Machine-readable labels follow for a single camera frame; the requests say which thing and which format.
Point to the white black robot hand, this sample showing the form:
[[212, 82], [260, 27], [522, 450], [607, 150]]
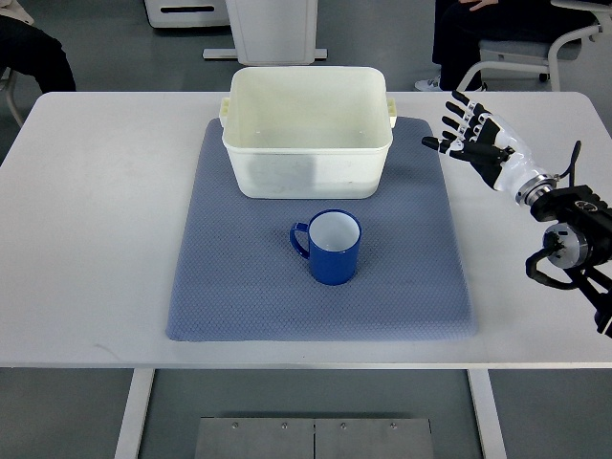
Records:
[[477, 136]]

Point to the blue mug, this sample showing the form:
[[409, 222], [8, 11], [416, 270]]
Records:
[[330, 242]]

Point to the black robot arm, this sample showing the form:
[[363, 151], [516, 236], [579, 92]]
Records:
[[578, 241]]

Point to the white plastic box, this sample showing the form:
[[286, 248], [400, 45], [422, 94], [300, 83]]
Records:
[[316, 132]]

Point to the white office chair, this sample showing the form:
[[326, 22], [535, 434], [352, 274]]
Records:
[[538, 58]]

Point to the seated person right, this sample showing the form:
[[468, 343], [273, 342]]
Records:
[[459, 26]]

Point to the seated person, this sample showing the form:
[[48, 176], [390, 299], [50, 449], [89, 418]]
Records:
[[459, 26], [31, 52]]

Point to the blue textured mat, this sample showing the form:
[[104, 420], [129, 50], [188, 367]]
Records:
[[239, 278]]

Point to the right table leg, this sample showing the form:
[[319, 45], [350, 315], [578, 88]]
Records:
[[485, 411]]

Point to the table leg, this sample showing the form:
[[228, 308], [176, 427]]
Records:
[[485, 411], [134, 414]]

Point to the white cabinet with slot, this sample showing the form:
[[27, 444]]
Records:
[[169, 14]]

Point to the seated person left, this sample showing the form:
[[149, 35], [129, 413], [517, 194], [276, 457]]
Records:
[[31, 52]]

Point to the left table leg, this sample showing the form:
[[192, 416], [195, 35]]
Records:
[[134, 414]]

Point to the grey chair left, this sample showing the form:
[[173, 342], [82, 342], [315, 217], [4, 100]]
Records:
[[8, 83]]

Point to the white pedestal column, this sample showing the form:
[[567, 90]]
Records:
[[271, 32]]

